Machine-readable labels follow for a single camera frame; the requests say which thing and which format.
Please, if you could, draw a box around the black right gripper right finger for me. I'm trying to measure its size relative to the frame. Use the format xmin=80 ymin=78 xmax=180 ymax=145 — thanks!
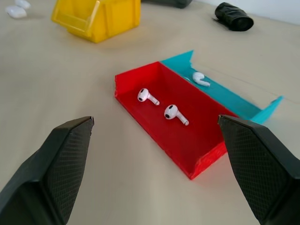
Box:
xmin=217 ymin=114 xmax=300 ymax=225

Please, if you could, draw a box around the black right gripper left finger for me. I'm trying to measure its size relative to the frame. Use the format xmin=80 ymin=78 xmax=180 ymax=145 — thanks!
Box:
xmin=0 ymin=116 xmax=95 ymax=225

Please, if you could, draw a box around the yellow plastic bin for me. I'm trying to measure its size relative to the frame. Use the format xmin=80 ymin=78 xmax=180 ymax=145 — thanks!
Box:
xmin=51 ymin=0 xmax=142 ymax=44

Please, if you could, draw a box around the white earbuds top left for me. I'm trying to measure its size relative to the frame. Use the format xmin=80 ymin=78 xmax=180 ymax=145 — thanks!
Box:
xmin=5 ymin=5 xmax=28 ymax=19

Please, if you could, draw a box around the white earbud case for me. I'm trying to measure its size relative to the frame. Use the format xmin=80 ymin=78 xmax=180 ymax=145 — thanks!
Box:
xmin=15 ymin=0 xmax=31 ymax=9

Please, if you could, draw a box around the teal plastic tray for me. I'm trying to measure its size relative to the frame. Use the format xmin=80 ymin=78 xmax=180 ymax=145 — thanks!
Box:
xmin=159 ymin=49 xmax=285 ymax=125

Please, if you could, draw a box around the red plastic tray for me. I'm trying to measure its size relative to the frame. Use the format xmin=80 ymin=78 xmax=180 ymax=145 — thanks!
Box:
xmin=114 ymin=61 xmax=240 ymax=180

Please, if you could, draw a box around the white earbud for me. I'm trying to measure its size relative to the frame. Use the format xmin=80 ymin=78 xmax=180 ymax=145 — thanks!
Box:
xmin=164 ymin=104 xmax=189 ymax=126
xmin=137 ymin=88 xmax=160 ymax=106
xmin=192 ymin=72 xmax=211 ymax=88

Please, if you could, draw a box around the black cylindrical roll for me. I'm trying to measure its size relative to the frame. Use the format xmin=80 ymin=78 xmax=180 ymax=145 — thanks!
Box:
xmin=211 ymin=2 xmax=255 ymax=31

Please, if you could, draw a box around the dark grey object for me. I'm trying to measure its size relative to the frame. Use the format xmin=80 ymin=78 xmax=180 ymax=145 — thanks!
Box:
xmin=141 ymin=0 xmax=193 ymax=9

